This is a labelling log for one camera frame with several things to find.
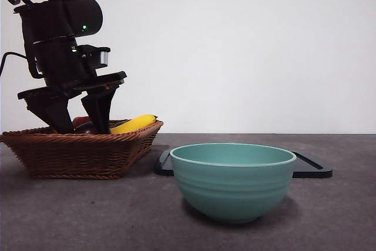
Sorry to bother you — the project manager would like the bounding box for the dark purple plum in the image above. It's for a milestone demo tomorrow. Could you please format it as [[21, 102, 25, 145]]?
[[73, 123, 100, 135]]

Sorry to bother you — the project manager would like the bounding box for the yellow banana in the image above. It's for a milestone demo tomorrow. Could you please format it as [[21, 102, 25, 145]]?
[[110, 114, 159, 135]]

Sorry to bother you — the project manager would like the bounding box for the red apple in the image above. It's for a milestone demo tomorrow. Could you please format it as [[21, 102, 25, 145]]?
[[72, 116, 93, 128]]

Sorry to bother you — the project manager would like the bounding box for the teal ribbed bowl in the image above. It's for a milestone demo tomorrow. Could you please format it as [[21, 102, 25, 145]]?
[[169, 142, 296, 224]]

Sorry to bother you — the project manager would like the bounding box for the black rectangular tray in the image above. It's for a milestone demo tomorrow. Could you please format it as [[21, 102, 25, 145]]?
[[154, 149, 334, 179]]

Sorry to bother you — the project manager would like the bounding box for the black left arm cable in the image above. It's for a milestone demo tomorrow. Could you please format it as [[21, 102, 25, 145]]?
[[0, 52, 29, 77]]

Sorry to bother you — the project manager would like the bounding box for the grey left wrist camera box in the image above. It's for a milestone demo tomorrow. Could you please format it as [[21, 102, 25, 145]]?
[[78, 44, 112, 69]]

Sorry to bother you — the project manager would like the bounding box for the brown wicker basket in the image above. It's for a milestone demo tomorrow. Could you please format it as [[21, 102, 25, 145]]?
[[0, 119, 164, 180]]

